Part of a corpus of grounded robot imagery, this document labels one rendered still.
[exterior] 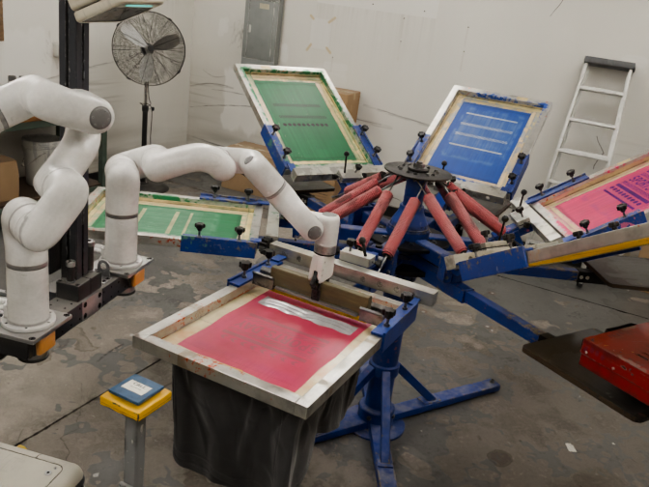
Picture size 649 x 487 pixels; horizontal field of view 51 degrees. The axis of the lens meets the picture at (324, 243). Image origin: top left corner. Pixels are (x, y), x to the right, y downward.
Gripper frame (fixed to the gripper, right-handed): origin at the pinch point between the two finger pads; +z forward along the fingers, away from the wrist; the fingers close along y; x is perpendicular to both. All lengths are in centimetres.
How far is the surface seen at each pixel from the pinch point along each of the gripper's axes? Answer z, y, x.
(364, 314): 1.0, 2.7, 18.8
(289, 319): 5.9, 14.2, -3.0
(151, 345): 3, 60, -22
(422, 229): -5, -81, 8
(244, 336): 5.8, 33.9, -7.5
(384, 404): 78, -68, 9
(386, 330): 0.4, 9.9, 29.7
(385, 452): 92, -54, 17
